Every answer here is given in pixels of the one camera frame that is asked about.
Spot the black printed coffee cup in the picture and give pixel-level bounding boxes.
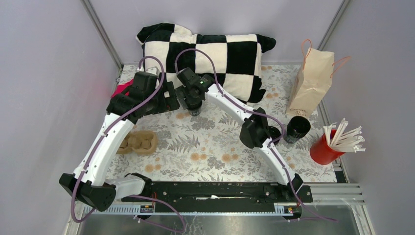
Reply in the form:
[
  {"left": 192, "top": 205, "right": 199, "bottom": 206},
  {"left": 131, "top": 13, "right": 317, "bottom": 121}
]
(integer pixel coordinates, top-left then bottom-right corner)
[{"left": 188, "top": 109, "right": 201, "bottom": 117}]

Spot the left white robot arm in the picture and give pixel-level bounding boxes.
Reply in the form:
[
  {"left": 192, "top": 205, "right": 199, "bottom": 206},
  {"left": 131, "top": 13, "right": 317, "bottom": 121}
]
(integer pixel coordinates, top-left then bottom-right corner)
[{"left": 59, "top": 70, "right": 179, "bottom": 212}]

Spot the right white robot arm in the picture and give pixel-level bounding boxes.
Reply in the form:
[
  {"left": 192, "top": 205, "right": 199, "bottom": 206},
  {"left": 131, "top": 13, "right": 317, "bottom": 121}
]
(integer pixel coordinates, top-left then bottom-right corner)
[{"left": 176, "top": 68, "right": 303, "bottom": 202}]

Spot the brown cardboard cup carrier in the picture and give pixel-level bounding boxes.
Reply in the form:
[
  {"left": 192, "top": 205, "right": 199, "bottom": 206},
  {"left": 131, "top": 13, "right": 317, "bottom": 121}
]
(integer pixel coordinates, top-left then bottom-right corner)
[{"left": 116, "top": 131, "right": 158, "bottom": 155}]

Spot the pink cloth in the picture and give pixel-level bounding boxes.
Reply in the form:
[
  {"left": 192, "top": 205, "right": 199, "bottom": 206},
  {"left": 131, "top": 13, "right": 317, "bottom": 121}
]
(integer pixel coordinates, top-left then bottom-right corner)
[{"left": 111, "top": 80, "right": 133, "bottom": 98}]

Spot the black white checkered pillow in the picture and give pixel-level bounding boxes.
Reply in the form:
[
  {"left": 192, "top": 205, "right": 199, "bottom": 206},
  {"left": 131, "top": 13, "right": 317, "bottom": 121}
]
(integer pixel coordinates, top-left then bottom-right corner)
[{"left": 136, "top": 23, "right": 277, "bottom": 103}]

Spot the floral table mat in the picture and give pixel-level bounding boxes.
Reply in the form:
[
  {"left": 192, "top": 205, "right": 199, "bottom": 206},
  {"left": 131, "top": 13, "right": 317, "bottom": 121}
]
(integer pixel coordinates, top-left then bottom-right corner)
[{"left": 106, "top": 65, "right": 338, "bottom": 183}]

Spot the stack of black cups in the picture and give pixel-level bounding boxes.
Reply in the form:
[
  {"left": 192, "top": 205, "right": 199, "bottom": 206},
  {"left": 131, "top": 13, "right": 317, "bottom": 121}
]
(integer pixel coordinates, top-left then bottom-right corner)
[{"left": 284, "top": 116, "right": 311, "bottom": 143}]

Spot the brown paper bag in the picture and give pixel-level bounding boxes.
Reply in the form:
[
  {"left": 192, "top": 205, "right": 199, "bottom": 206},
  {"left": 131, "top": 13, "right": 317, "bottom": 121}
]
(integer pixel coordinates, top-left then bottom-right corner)
[{"left": 286, "top": 39, "right": 351, "bottom": 118}]

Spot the red cup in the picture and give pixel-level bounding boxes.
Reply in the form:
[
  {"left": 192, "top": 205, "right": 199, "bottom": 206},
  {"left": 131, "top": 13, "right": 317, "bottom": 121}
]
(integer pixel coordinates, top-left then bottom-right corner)
[{"left": 309, "top": 134, "right": 344, "bottom": 165}]

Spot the white wrapped straws bundle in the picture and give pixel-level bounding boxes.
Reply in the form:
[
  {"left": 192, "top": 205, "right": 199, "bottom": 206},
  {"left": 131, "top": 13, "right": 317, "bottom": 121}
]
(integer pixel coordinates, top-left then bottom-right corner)
[{"left": 323, "top": 118, "right": 366, "bottom": 153}]

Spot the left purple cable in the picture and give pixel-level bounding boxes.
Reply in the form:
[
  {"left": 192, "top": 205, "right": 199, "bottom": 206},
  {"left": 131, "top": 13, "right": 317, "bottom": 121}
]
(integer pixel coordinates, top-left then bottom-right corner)
[{"left": 70, "top": 55, "right": 187, "bottom": 234}]

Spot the purple cable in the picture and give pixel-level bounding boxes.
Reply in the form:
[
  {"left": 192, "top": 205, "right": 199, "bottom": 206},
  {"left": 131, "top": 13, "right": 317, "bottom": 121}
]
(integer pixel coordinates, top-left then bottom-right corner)
[
  {"left": 70, "top": 55, "right": 187, "bottom": 234},
  {"left": 175, "top": 48, "right": 338, "bottom": 223}
]

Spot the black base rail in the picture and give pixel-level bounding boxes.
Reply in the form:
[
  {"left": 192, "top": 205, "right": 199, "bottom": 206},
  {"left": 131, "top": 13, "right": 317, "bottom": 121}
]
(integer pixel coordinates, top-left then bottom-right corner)
[{"left": 141, "top": 175, "right": 313, "bottom": 214}]

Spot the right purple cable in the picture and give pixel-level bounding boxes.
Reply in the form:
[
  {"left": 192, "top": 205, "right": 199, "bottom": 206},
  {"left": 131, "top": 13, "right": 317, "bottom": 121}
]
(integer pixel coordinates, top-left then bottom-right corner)
[{"left": 175, "top": 48, "right": 338, "bottom": 223}]

